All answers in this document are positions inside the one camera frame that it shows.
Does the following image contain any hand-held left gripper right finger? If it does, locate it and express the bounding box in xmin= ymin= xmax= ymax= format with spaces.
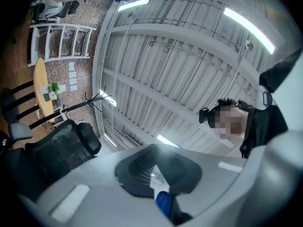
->
xmin=153 ymin=129 xmax=303 ymax=227

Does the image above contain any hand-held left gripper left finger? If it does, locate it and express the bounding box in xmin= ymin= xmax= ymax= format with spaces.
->
xmin=18 ymin=143 xmax=175 ymax=227

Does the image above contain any blue cloth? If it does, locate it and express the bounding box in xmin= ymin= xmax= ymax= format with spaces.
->
xmin=155 ymin=190 xmax=171 ymax=218

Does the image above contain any black office chair seat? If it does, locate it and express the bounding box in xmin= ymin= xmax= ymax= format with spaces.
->
xmin=1 ymin=142 xmax=61 ymax=202

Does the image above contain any long ceiling light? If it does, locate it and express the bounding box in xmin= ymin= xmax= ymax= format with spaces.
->
xmin=99 ymin=89 xmax=117 ymax=108
xmin=156 ymin=134 xmax=180 ymax=148
xmin=117 ymin=0 xmax=151 ymax=12
xmin=223 ymin=7 xmax=276 ymax=55
xmin=104 ymin=133 xmax=117 ymax=148

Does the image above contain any person's head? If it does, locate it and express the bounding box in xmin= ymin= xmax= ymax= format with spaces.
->
xmin=214 ymin=98 xmax=255 ymax=141

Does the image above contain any person's torso black clothing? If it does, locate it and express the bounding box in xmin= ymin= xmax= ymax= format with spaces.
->
xmin=221 ymin=48 xmax=303 ymax=159

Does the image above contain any black coat rack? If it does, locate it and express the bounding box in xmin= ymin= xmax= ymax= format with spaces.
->
xmin=27 ymin=91 xmax=112 ymax=130

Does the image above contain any black chair armrest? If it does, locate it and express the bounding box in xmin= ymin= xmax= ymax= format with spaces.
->
xmin=9 ymin=122 xmax=33 ymax=141

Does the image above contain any green plant in white pot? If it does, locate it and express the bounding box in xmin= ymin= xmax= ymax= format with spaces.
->
xmin=39 ymin=81 xmax=61 ymax=96

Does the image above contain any round wooden table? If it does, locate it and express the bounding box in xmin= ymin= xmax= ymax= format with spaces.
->
xmin=1 ymin=57 xmax=57 ymax=124

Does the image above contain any white shelf unit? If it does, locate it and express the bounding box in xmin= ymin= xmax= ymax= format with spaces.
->
xmin=27 ymin=23 xmax=97 ymax=68

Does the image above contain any black white office chair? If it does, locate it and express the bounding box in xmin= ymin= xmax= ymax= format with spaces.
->
xmin=32 ymin=0 xmax=80 ymax=25

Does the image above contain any black head camera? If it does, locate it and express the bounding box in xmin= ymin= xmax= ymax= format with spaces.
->
xmin=198 ymin=107 xmax=213 ymax=129

